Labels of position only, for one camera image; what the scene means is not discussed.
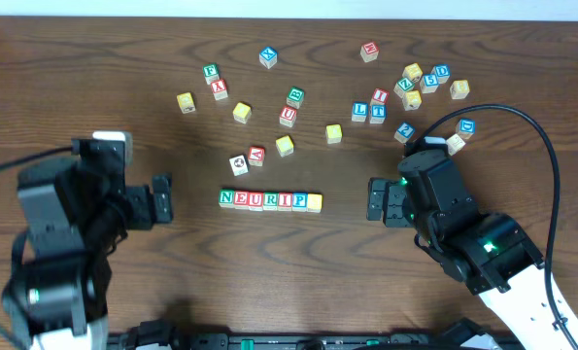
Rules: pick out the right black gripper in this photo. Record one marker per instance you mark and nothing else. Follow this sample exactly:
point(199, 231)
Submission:
point(396, 204)

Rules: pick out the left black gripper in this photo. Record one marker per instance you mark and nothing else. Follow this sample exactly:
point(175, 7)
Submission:
point(143, 207)

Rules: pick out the yellow S block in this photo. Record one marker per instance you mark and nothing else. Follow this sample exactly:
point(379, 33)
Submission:
point(314, 202)

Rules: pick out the green N block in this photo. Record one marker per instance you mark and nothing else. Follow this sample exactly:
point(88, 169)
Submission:
point(226, 198)

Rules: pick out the blue P block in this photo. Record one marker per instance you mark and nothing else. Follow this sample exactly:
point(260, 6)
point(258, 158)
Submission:
point(299, 202)

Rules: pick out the red E block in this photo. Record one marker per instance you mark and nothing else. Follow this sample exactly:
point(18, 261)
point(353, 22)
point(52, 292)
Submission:
point(241, 200)

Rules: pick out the red i block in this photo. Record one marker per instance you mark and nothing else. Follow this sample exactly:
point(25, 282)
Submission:
point(379, 97)
point(285, 201)

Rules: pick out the red u block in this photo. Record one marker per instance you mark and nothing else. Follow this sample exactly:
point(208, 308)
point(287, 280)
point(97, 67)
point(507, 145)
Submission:
point(288, 116)
point(255, 201)

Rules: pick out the green R block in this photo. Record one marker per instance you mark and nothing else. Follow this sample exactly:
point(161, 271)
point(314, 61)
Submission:
point(270, 201)

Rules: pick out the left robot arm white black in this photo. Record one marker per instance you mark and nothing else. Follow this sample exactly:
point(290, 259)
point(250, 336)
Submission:
point(78, 209)

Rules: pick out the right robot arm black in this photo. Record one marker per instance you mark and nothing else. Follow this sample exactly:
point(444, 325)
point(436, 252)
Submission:
point(489, 253)

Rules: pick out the blue 2 block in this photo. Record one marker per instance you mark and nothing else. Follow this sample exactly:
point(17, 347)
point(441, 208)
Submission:
point(404, 133)

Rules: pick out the yellow O block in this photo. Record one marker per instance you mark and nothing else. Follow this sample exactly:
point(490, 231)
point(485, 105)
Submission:
point(333, 133)

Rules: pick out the blue T block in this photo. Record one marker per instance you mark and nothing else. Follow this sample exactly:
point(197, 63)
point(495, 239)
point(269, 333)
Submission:
point(378, 114)

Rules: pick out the plain wood block red 3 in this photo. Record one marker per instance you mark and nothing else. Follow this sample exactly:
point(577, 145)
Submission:
point(454, 144)

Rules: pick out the blue L block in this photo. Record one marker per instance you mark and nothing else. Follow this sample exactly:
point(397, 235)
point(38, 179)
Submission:
point(359, 111)

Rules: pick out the yellow block hammer picture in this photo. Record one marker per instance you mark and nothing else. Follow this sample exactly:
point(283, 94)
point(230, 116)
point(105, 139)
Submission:
point(411, 100)

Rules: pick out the white picture block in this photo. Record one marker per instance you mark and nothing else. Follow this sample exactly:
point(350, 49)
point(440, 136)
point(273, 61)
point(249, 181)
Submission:
point(239, 165)

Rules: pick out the blue D block lower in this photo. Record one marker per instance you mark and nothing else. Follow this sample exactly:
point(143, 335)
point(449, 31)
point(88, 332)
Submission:
point(465, 128)

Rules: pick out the blue d block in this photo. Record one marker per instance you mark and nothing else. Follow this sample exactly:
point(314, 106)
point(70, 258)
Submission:
point(441, 72)
point(465, 128)

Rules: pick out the green Z block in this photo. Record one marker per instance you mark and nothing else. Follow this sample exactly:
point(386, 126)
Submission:
point(403, 86)

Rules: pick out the yellow block left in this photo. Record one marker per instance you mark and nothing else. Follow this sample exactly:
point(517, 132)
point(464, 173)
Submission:
point(186, 102)

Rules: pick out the red A block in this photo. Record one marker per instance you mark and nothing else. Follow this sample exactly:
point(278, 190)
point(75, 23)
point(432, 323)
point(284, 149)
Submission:
point(256, 156)

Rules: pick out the blue 5 block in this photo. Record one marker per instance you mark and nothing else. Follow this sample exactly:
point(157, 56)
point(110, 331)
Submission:
point(429, 83)

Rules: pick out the yellow block top cluster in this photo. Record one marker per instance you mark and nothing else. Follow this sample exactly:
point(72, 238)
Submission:
point(412, 72)

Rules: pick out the yellow 8 block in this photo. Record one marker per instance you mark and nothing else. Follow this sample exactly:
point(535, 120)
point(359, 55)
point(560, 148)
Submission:
point(459, 89)

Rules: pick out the yellow block lower middle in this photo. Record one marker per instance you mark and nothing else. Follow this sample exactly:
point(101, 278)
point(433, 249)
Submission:
point(242, 112)

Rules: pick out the green B block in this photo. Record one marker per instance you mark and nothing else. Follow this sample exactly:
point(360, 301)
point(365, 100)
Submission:
point(295, 97)

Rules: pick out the blue D block upper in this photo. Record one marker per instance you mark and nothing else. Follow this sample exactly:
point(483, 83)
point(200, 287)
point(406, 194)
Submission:
point(441, 72)

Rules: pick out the red Y block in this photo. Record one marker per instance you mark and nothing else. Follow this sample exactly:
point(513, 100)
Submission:
point(219, 89)

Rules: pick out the red H block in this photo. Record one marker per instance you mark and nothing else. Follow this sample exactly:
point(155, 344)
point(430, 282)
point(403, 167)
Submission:
point(369, 51)

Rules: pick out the green F block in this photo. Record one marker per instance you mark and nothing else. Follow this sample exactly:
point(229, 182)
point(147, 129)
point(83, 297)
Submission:
point(211, 73)

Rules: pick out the blue X block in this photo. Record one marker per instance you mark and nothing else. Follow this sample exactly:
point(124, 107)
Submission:
point(268, 57)

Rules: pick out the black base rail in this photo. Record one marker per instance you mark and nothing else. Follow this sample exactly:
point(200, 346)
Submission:
point(463, 334)

